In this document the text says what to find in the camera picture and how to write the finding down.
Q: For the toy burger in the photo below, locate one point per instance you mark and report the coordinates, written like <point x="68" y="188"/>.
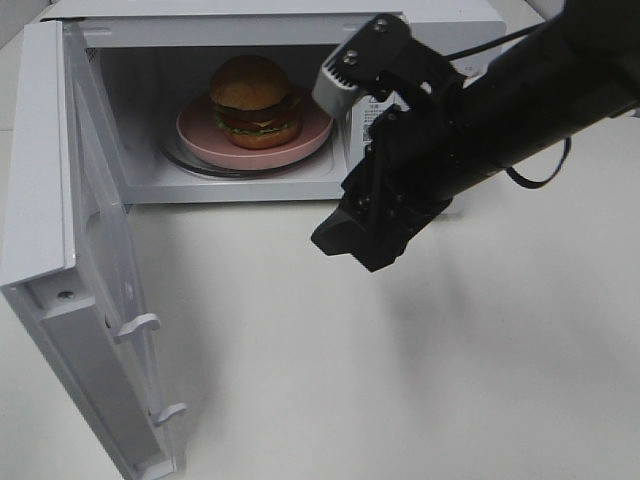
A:
<point x="255" y="104"/>

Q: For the white microwave oven body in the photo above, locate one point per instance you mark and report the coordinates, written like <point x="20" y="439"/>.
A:
<point x="140" y="63"/>

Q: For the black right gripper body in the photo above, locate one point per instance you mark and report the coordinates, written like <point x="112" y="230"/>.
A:
<point x="416" y="158"/>

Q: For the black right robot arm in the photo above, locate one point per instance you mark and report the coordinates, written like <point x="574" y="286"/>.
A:
<point x="563" y="76"/>

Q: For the pink round plate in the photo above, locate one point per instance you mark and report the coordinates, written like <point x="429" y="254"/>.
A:
<point x="203" y="136"/>

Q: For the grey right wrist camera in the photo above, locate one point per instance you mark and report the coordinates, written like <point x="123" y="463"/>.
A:
<point x="332" y="92"/>

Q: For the white microwave door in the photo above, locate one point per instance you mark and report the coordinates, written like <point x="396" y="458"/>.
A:
<point x="68" y="265"/>

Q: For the glass microwave turntable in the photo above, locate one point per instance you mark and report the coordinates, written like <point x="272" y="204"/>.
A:
<point x="319" y="163"/>

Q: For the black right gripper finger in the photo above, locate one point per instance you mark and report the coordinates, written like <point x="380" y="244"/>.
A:
<point x="374" y="238"/>
<point x="360" y="60"/>

